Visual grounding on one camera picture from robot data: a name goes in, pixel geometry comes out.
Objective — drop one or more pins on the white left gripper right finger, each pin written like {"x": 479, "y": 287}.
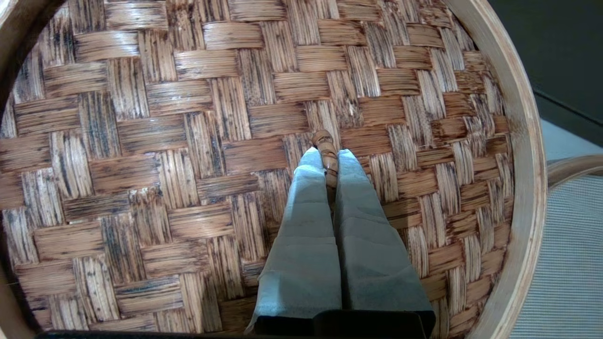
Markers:
{"x": 377, "y": 263}

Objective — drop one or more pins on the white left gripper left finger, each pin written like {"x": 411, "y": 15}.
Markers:
{"x": 301, "y": 254}

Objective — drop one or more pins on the small woven bamboo steamer lid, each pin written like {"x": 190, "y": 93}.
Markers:
{"x": 141, "y": 141}

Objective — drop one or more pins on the beige steamer liner cloth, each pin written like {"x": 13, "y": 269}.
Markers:
{"x": 565, "y": 263}

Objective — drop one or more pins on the small bamboo steamer basket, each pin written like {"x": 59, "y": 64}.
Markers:
{"x": 579, "y": 165}

